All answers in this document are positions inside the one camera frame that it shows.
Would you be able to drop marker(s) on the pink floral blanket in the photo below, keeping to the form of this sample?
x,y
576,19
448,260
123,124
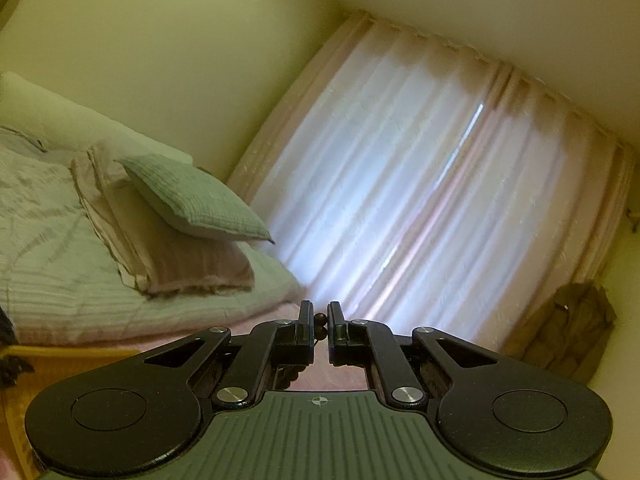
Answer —
x,y
200,332

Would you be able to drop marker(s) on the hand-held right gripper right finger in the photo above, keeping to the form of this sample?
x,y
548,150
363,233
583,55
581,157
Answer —
x,y
336,327

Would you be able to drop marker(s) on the olive hanging jacket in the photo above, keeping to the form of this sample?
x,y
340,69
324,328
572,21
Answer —
x,y
565,332

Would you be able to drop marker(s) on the green pillow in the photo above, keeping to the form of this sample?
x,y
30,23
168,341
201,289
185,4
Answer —
x,y
195,200

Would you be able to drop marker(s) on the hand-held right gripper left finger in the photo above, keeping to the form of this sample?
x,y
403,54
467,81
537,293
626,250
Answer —
x,y
306,327

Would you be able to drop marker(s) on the beige curtain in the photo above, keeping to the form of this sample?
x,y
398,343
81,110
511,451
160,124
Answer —
x,y
280,135
600,200

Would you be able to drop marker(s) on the striped pale green quilt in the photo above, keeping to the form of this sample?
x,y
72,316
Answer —
x,y
45,260

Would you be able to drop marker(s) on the white sheer curtain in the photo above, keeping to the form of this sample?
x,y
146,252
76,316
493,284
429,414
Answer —
x,y
400,185

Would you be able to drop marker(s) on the yellow plastic tray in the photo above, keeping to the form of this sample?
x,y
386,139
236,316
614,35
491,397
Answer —
x,y
60,365

